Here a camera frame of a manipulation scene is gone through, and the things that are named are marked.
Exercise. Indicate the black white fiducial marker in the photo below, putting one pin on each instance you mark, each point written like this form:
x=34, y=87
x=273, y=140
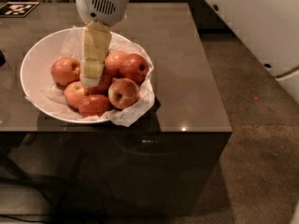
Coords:
x=17, y=9

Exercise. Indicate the white crumpled paper liner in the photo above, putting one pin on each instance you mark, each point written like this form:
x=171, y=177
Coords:
x=137, y=106

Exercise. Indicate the red apple back centre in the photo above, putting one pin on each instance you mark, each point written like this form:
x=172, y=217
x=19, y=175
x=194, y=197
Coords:
x=113, y=62

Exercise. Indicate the red apple at front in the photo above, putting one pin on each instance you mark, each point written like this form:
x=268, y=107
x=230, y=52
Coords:
x=94, y=105

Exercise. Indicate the dark red apple right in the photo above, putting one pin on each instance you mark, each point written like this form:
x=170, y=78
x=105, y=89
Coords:
x=134, y=67

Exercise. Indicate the dark object at left edge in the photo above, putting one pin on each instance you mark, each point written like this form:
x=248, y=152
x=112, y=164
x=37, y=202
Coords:
x=2, y=58

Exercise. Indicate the red apple at left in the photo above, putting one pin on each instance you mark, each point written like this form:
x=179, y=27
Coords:
x=65, y=71

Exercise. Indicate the red apple front right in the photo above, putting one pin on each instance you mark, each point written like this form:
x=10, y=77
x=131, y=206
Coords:
x=123, y=92

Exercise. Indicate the white bowl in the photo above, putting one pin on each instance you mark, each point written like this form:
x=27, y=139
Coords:
x=37, y=62

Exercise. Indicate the red apple front left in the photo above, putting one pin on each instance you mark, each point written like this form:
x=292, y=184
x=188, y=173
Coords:
x=74, y=94

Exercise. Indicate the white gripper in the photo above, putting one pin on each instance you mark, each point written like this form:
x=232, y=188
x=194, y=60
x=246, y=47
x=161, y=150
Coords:
x=103, y=6

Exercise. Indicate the apple with sticker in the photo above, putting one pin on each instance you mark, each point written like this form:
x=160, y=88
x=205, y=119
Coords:
x=103, y=85

